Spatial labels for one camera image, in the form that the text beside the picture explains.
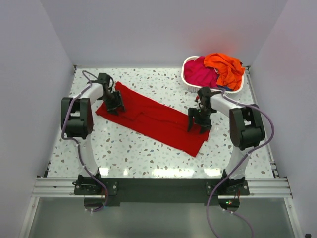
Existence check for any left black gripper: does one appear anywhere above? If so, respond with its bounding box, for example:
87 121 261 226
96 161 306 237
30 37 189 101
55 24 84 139
100 91 125 116

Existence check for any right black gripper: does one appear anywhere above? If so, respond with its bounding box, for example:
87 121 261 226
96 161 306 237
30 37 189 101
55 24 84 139
187 107 214 134

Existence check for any red t shirt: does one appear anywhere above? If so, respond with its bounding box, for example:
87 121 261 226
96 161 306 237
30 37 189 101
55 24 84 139
96 82 209 157

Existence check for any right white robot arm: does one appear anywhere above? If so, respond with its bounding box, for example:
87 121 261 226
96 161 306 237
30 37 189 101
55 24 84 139
187 87 265 195

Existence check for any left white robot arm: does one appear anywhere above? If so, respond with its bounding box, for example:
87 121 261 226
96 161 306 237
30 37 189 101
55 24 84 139
61 70 125 194

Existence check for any white laundry basket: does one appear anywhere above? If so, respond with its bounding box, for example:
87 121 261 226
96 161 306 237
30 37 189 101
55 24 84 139
180 56 246 95

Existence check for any magenta t shirt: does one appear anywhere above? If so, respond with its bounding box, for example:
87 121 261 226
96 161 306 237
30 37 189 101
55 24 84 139
184 56 218 88

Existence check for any orange t shirt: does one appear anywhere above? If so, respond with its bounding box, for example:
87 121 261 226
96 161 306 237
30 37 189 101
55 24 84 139
204 53 245 91

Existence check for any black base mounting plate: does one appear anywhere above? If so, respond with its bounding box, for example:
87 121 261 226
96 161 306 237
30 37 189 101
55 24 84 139
72 176 250 208

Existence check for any aluminium frame rail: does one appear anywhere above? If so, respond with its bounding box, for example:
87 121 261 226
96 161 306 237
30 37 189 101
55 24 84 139
32 178 292 198

